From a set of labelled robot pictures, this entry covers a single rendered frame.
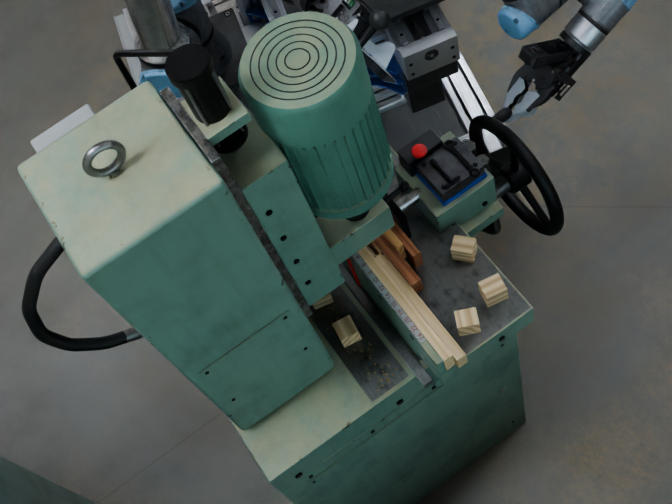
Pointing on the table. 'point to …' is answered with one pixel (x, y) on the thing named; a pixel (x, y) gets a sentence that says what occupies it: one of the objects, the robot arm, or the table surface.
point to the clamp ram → (404, 209)
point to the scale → (388, 298)
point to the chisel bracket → (355, 231)
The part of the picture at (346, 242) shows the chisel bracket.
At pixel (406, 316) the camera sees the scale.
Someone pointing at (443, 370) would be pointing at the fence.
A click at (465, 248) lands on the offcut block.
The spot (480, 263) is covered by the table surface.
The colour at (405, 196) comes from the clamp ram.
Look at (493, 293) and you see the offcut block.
